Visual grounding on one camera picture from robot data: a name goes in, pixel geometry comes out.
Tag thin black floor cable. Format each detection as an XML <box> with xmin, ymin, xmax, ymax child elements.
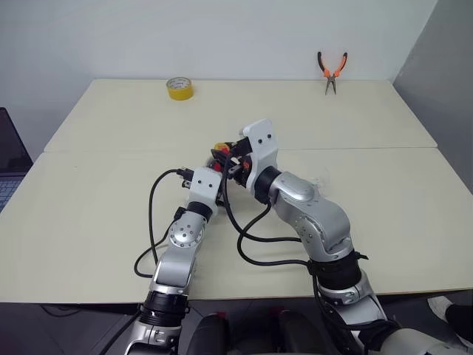
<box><xmin>41</xmin><ymin>305</ymin><xmax>140</xmax><ymax>319</ymax></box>

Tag orange black needle-nose pliers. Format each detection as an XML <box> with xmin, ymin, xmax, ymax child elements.
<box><xmin>316</xmin><ymin>50</ymin><xmax>349</xmax><ymax>96</ymax></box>

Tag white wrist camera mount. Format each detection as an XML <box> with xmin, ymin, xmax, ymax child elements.
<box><xmin>241</xmin><ymin>118</ymin><xmax>281</xmax><ymax>196</ymax></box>
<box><xmin>187</xmin><ymin>166</ymin><xmax>223</xmax><ymax>207</ymax></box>

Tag white sneaker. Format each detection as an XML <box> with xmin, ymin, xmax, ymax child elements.
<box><xmin>427</xmin><ymin>295</ymin><xmax>473</xmax><ymax>348</ymax></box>

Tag red drink plastic bottle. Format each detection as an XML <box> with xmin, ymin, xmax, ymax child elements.
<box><xmin>205</xmin><ymin>147</ymin><xmax>232</xmax><ymax>175</ymax></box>

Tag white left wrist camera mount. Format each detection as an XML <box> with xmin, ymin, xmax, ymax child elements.
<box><xmin>187</xmin><ymin>166</ymin><xmax>223</xmax><ymax>207</ymax></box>

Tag dark laptop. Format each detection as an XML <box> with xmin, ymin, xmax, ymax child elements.
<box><xmin>0</xmin><ymin>106</ymin><xmax>34</xmax><ymax>214</ymax></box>

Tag yellow tape roll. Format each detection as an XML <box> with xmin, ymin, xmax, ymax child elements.
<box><xmin>165</xmin><ymin>76</ymin><xmax>195</xmax><ymax>101</ymax></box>

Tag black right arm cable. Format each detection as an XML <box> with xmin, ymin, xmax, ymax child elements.
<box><xmin>220</xmin><ymin>153</ymin><xmax>358</xmax><ymax>334</ymax></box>

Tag dark rounded shape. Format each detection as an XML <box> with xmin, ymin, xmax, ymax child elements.
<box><xmin>271</xmin><ymin>308</ymin><xmax>321</xmax><ymax>355</ymax></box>
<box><xmin>193</xmin><ymin>312</ymin><xmax>231</xmax><ymax>355</ymax></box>

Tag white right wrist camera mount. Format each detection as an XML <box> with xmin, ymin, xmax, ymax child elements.
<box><xmin>241</xmin><ymin>118</ymin><xmax>281</xmax><ymax>196</ymax></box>

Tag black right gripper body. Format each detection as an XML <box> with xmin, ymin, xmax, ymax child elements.
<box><xmin>225</xmin><ymin>139</ymin><xmax>255</xmax><ymax>186</ymax></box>

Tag black trouser leg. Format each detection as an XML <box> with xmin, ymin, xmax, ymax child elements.
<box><xmin>444</xmin><ymin>302</ymin><xmax>473</xmax><ymax>336</ymax></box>

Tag clear plastic cup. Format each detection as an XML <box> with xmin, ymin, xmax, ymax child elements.
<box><xmin>310</xmin><ymin>172</ymin><xmax>332</xmax><ymax>197</ymax></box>

